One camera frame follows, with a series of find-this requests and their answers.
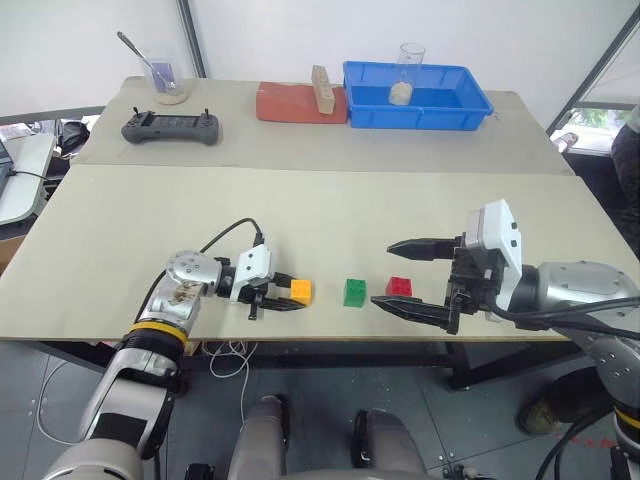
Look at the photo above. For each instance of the red wedge block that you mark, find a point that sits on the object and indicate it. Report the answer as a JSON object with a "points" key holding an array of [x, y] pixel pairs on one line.
{"points": [[285, 105]]}

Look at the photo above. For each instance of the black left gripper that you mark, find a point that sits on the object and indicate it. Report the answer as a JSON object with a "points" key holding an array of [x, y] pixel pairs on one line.
{"points": [[260, 292]]}

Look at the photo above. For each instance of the white side desk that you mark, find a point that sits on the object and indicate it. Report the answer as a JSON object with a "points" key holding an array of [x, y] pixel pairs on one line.
{"points": [[25, 175]]}

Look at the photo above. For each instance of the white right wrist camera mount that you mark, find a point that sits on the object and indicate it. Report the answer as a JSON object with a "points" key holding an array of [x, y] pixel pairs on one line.
{"points": [[505, 235]]}

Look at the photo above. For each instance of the black window post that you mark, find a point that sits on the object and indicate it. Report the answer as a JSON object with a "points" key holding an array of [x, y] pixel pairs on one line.
{"points": [[192, 37]]}

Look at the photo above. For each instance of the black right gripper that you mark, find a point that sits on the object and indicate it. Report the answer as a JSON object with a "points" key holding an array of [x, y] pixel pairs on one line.
{"points": [[470, 285]]}

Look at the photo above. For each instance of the red studded cube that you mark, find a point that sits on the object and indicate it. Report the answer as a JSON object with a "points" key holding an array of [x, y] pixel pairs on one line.
{"points": [[399, 287]]}

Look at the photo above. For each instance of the green studded cube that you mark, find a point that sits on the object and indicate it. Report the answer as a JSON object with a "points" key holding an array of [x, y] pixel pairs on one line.
{"points": [[354, 293]]}

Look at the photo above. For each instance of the black table frame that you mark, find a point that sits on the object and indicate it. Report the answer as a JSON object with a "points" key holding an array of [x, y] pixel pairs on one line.
{"points": [[350, 352]]}

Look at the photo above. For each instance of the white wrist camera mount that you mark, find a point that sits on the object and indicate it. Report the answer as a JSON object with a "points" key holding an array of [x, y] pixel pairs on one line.
{"points": [[253, 265], [505, 235]]}

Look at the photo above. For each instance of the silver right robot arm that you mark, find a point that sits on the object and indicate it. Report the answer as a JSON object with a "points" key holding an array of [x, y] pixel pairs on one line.
{"points": [[575, 285]]}

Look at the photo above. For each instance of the round cork coaster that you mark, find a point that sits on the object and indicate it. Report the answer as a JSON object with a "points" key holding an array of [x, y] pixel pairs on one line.
{"points": [[172, 97]]}

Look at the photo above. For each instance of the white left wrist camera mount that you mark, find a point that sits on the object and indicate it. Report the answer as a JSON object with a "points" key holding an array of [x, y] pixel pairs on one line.
{"points": [[253, 265]]}

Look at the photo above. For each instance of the blue plastic bin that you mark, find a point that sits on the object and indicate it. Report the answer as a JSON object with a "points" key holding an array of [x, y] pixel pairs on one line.
{"points": [[415, 114]]}

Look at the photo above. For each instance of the gray handheld controller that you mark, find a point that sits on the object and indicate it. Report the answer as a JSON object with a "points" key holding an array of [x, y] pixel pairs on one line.
{"points": [[170, 129]]}

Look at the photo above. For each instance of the silver robot thigh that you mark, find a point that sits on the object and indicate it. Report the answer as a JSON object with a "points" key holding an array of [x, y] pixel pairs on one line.
{"points": [[262, 440], [387, 445]]}

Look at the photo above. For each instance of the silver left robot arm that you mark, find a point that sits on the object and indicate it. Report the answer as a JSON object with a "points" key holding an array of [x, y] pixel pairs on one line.
{"points": [[142, 367]]}

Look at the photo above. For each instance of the wooden block with holes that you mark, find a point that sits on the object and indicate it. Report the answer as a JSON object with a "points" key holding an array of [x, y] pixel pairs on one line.
{"points": [[323, 90]]}

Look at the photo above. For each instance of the glass beaker with purple liquid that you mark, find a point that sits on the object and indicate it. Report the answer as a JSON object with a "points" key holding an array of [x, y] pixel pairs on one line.
{"points": [[162, 72]]}

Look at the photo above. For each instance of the beige lump in beaker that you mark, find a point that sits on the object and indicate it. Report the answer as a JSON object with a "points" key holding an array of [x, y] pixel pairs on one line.
{"points": [[400, 94]]}

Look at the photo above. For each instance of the gray slanted post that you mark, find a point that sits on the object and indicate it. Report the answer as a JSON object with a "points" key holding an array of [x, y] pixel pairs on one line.
{"points": [[595, 62]]}

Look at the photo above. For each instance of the person in dark clothing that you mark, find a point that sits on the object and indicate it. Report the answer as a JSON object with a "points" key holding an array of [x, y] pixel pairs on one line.
{"points": [[627, 170]]}

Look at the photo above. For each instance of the orange studded cube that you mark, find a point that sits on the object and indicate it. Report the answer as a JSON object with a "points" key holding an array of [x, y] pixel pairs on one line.
{"points": [[301, 291]]}

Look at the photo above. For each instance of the brown shoe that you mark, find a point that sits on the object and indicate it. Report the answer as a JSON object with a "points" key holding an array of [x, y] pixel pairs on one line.
{"points": [[545, 412]]}

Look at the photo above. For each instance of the clear glass beaker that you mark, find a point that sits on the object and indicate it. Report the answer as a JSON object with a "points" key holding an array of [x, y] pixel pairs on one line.
{"points": [[411, 62]]}

